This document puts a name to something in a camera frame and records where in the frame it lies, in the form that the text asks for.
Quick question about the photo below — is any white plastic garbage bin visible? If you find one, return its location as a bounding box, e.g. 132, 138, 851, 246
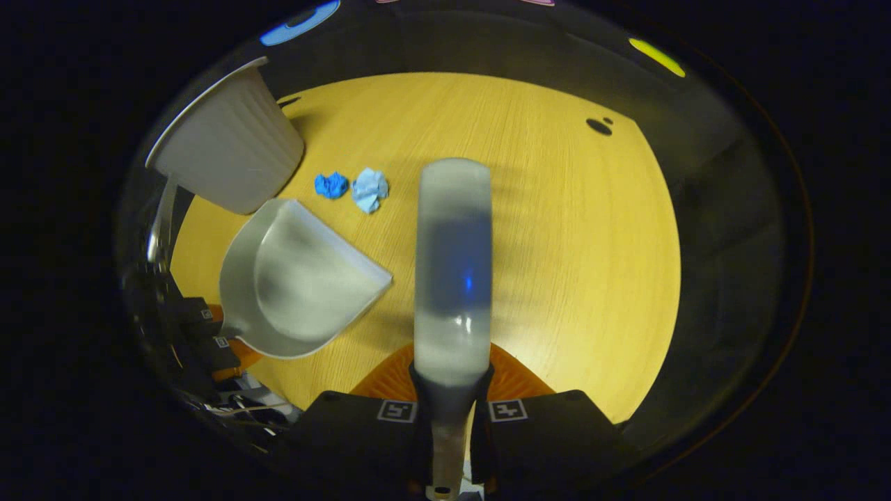
145, 57, 306, 215

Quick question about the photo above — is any dark blue paper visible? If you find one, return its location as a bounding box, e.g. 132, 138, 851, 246
314, 172, 349, 200

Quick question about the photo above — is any white plastic dustpan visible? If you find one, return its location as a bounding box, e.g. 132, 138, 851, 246
218, 198, 394, 360

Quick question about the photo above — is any small white broom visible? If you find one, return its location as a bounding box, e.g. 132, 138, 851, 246
412, 157, 495, 501

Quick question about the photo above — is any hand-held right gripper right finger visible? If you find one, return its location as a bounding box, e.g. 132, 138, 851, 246
473, 341, 620, 491

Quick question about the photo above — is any tangle of cables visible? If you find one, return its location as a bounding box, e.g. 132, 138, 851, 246
202, 376, 303, 436

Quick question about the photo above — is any light blue paper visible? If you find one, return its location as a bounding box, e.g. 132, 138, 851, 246
351, 167, 389, 214

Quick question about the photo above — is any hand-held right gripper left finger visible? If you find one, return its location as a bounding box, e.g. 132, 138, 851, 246
289, 341, 432, 489

